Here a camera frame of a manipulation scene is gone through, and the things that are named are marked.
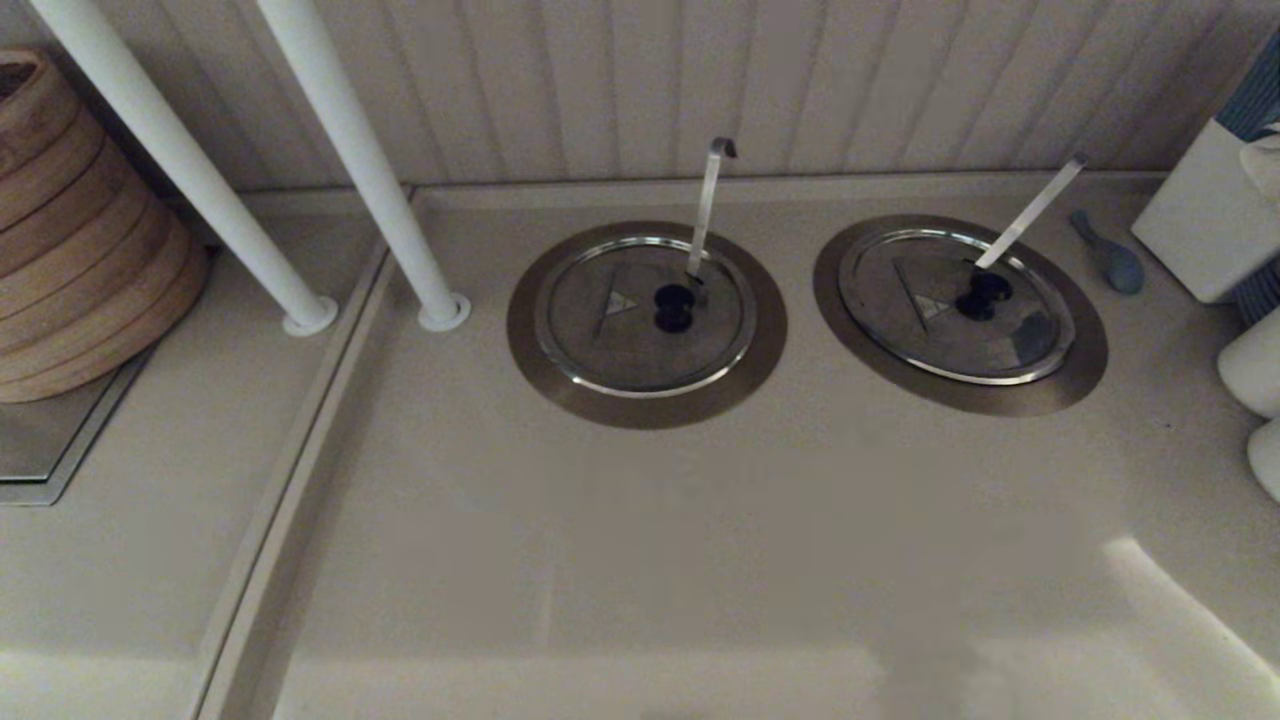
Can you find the hinged steel lid black knob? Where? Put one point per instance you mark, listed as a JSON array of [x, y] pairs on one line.
[[900, 300]]

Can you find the round steel lid black knob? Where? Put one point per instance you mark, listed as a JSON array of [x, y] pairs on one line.
[[600, 350]]

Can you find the blue plastic spoon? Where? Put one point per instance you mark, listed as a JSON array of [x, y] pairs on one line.
[[1120, 265]]

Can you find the brushed steel well collar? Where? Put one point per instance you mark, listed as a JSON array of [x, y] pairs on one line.
[[828, 290], [640, 410]]

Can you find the white round pole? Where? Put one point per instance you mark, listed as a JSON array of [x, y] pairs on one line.
[[350, 150], [180, 160]]

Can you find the bamboo steamer stack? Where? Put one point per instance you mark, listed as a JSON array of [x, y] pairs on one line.
[[80, 250]]

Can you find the white and teal striped box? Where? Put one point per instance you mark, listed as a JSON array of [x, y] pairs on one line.
[[1200, 220]]

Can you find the metal plate corner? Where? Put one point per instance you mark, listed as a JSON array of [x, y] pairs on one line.
[[40, 440]]

